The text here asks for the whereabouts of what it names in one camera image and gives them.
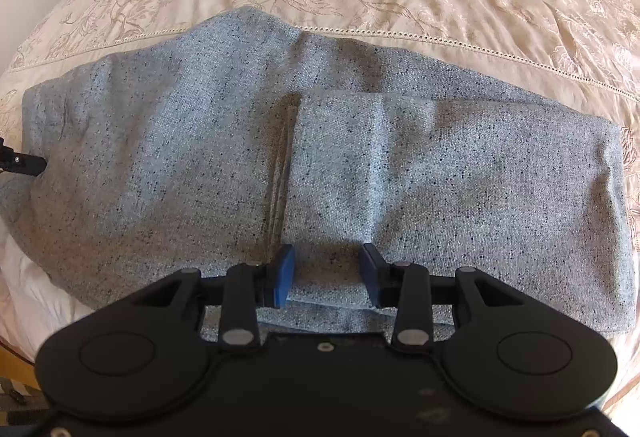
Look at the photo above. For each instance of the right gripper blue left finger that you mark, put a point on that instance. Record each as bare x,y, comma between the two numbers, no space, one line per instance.
247,288

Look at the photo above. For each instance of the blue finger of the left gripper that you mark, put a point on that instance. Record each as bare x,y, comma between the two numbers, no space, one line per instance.
19,163

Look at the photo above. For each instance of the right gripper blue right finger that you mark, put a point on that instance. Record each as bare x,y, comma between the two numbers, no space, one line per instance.
407,288

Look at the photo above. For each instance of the grey speckled pants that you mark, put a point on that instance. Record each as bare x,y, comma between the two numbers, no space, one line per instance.
217,147

